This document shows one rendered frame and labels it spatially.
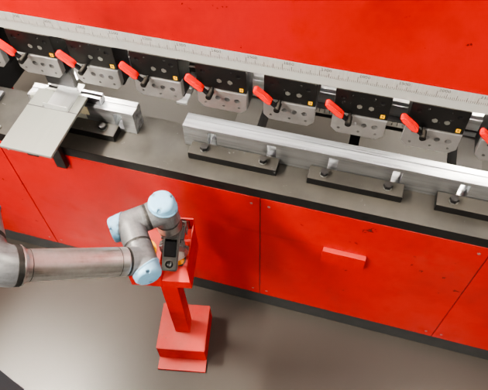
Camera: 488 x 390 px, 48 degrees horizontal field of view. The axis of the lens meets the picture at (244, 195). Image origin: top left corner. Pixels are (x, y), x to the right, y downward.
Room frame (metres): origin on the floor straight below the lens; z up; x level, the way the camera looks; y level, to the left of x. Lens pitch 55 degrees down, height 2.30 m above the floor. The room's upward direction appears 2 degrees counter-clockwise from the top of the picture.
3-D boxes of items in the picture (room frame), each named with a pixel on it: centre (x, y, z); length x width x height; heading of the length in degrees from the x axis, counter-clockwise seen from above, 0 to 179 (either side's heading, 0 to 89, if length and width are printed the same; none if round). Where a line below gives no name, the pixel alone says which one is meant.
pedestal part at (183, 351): (0.84, 0.27, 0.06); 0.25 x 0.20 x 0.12; 174
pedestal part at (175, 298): (0.87, 0.27, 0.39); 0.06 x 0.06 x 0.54; 84
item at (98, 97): (1.36, 0.56, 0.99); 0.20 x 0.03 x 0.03; 72
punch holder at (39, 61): (1.37, 0.61, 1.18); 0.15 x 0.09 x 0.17; 72
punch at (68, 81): (1.37, 0.59, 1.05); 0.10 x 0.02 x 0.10; 72
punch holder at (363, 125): (1.07, -0.34, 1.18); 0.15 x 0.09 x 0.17; 72
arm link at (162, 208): (0.84, 0.23, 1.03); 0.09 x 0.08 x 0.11; 111
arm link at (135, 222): (0.79, 0.31, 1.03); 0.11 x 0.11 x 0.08; 21
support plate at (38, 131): (1.23, 0.63, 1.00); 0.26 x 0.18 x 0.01; 162
